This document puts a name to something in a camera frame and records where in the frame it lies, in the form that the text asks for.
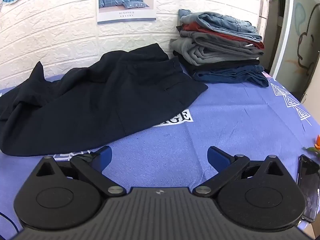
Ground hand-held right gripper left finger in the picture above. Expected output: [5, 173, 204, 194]
[35, 145, 127, 197]

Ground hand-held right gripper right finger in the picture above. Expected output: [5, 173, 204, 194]
[192, 145, 288, 197]

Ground dark navy pants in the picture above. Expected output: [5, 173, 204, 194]
[0, 43, 209, 157]

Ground blue printed bed sheet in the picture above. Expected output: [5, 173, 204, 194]
[0, 67, 320, 240]

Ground black smartphone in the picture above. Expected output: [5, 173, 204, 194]
[296, 154, 320, 222]

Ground orange artificial flower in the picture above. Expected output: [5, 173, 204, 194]
[302, 134, 320, 158]

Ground stack of folded clothes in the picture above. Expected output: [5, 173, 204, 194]
[169, 9, 270, 88]

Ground cartoon printed glass door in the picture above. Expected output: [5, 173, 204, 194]
[269, 0, 320, 103]

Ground wall poster with bedding picture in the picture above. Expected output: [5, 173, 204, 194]
[96, 0, 157, 25]

